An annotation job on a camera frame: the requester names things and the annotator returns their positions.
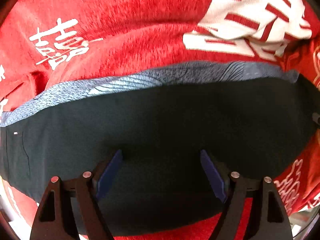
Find black pants with patterned lining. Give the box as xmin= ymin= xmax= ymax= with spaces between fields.
xmin=1 ymin=61 xmax=319 ymax=239

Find red blanket with white characters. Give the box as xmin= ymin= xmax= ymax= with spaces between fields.
xmin=1 ymin=0 xmax=319 ymax=228

